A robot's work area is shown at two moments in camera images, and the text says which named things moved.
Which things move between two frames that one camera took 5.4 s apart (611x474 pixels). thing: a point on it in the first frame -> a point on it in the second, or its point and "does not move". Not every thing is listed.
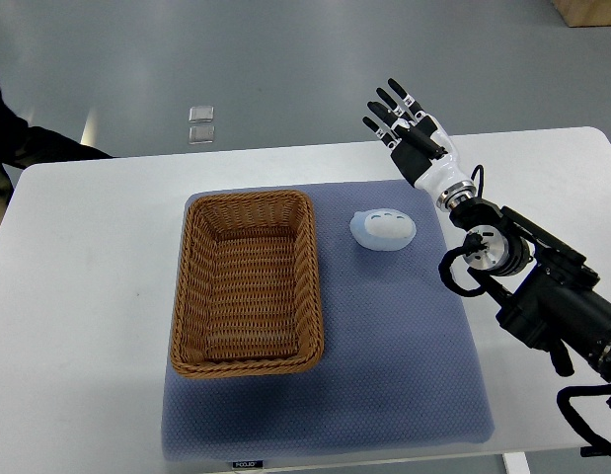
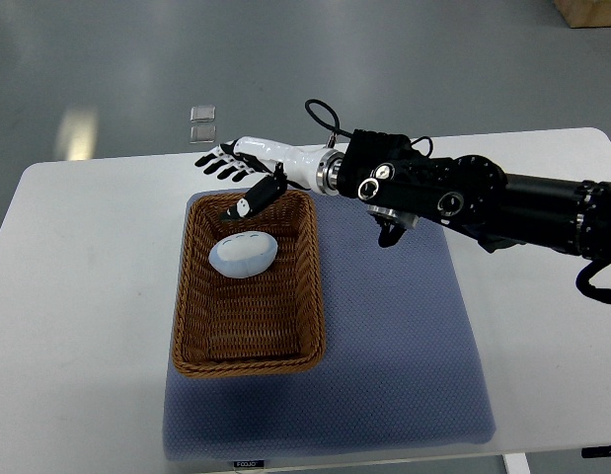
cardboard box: [589, 13] does not move
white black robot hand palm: [431, 176] -> [319, 168]
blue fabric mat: [400, 362] does not move
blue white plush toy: [382, 229] -> [243, 255]
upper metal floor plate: [201, 114] does not move
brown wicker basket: [248, 295] does not move
